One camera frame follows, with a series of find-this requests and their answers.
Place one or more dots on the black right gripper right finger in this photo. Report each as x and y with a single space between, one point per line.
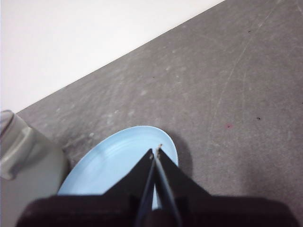
175 179

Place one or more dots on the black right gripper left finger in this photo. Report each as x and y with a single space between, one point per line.
135 179

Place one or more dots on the blue round plate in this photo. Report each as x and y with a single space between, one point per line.
113 160

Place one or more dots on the pale green electric steamer pot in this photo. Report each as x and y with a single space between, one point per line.
35 170

